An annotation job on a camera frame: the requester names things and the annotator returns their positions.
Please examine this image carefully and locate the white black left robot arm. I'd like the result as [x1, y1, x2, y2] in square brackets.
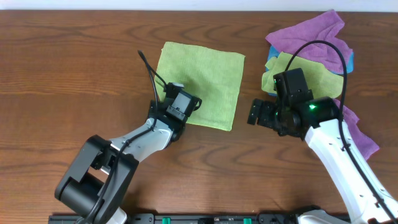
[55, 98, 201, 224]

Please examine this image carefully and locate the upper purple microfiber cloth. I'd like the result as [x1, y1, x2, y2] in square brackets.
[266, 10, 354, 74]

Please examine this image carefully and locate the green microfiber cloth with tag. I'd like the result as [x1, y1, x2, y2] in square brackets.
[157, 42, 245, 131]

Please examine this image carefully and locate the purple microfiber cloth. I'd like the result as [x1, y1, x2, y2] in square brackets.
[266, 10, 354, 74]
[343, 106, 380, 160]

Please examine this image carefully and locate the crumpled green microfiber cloth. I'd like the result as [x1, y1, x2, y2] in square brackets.
[261, 52, 343, 98]

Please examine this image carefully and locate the lower purple microfiber cloth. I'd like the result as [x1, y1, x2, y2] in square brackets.
[343, 106, 380, 160]

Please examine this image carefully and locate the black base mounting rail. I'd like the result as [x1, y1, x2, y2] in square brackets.
[48, 205, 352, 224]

